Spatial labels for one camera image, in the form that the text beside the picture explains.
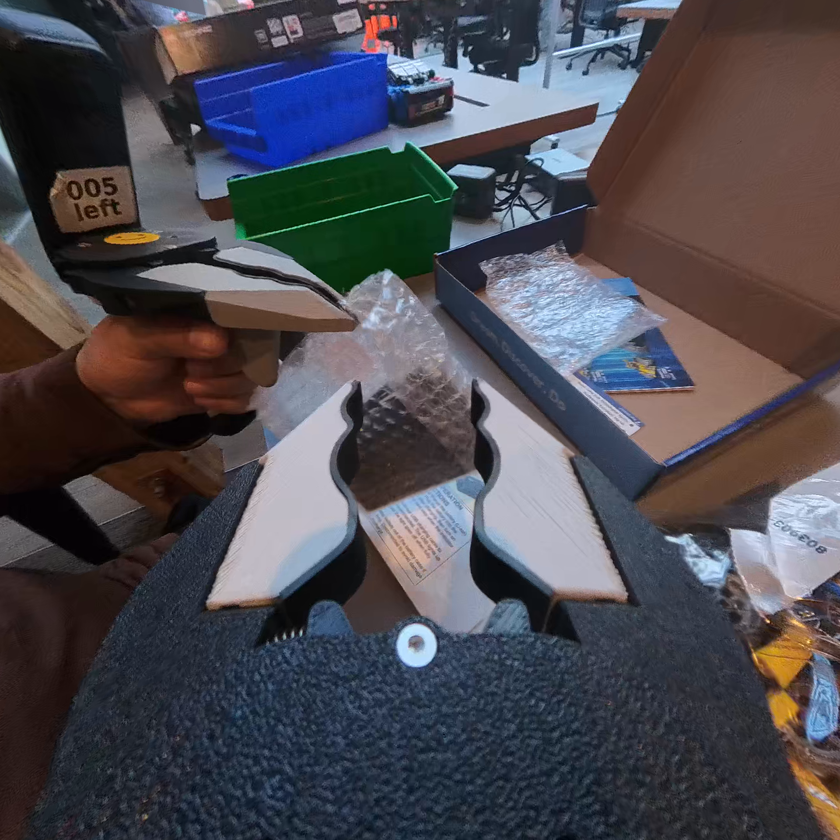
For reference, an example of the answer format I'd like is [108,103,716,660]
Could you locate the blue plastic bin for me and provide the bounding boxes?
[193,69,263,160]
[246,52,391,169]

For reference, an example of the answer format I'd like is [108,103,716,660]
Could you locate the clear bag small dark parts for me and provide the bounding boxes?
[252,269,484,514]

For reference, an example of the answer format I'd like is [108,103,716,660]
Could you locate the person's left forearm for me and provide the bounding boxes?
[0,348,153,494]

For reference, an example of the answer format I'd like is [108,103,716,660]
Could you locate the black electronic device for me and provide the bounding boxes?
[448,164,497,221]

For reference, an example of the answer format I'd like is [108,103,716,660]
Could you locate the thin blue printed leaflet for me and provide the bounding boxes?
[574,277,695,396]

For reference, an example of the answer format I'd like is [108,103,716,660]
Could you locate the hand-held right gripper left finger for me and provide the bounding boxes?
[206,381,367,611]

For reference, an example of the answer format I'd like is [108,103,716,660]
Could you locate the clear bag yellow blue parts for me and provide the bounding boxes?
[664,462,840,632]

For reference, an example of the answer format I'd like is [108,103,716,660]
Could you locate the black mesh office chair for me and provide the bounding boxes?
[462,0,543,81]

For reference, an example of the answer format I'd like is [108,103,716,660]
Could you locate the blue cardboard box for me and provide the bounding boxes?
[434,0,840,504]

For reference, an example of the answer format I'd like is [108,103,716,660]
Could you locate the person's left hand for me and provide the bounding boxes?
[75,318,260,425]

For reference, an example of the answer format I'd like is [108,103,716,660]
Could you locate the black cable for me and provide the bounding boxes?
[492,157,560,222]

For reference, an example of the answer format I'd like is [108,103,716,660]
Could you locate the grey desk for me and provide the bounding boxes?
[259,272,840,840]

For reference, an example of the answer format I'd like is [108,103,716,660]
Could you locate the white flat adapter box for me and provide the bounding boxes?
[525,150,592,179]

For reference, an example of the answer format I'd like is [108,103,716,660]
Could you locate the clear bag yellow leaflet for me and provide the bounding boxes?
[748,610,840,840]

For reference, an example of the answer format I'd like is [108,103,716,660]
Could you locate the clear bag grey tracks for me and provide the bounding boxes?
[479,241,667,376]

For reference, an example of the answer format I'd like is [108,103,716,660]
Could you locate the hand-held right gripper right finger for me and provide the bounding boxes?
[471,379,630,608]

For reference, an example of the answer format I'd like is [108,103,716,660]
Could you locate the small black box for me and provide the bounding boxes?
[551,174,596,215]

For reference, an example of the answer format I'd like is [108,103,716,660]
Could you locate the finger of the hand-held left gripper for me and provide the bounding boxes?
[203,276,360,332]
[140,240,347,311]

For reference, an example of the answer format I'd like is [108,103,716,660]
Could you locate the blue-cover instruction booklet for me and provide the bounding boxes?
[357,472,501,635]

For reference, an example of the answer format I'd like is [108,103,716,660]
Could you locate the background work table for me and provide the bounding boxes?
[196,62,601,222]

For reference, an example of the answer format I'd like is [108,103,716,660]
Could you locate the dark stickered table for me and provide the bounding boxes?
[154,0,370,84]

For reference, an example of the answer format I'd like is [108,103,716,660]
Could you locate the blue black tool battery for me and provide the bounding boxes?
[387,56,456,128]

